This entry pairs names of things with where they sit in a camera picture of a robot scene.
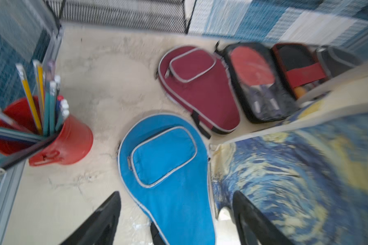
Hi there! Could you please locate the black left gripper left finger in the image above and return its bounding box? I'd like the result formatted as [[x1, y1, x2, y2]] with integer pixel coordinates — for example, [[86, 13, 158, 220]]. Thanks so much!
[[62, 192, 121, 245]]

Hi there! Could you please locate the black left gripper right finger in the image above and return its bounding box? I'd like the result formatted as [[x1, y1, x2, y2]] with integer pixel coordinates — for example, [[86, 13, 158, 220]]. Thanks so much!
[[233, 191, 293, 245]]

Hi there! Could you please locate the white canvas tote bag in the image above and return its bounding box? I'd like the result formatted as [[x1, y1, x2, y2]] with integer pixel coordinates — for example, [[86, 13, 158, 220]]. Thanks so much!
[[211, 61, 368, 245]]

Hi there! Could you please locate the blue paddle case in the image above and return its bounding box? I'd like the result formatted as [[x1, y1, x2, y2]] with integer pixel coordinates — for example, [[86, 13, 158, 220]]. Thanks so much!
[[117, 113, 216, 245]]

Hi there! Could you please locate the clear bagged red paddle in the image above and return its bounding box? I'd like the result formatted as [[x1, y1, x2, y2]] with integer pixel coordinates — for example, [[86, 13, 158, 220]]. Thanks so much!
[[215, 42, 299, 124]]

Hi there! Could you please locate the maroon paddle case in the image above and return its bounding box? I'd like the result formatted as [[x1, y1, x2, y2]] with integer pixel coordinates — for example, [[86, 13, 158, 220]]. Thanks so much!
[[155, 46, 240, 138]]

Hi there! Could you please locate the black red mesh paddle set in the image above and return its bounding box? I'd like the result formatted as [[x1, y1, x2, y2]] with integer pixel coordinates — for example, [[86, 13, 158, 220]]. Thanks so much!
[[272, 43, 328, 100]]

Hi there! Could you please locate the black paddle case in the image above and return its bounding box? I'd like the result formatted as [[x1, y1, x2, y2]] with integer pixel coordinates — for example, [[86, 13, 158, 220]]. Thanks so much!
[[314, 46, 363, 79]]

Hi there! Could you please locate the red metal pencil bucket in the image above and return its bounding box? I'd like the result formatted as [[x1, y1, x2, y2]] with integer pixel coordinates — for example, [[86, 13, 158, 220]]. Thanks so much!
[[0, 95, 94, 167]]

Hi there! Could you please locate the black mesh shelf rack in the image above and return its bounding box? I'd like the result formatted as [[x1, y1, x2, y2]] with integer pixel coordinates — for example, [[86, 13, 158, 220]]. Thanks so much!
[[44, 0, 196, 34]]

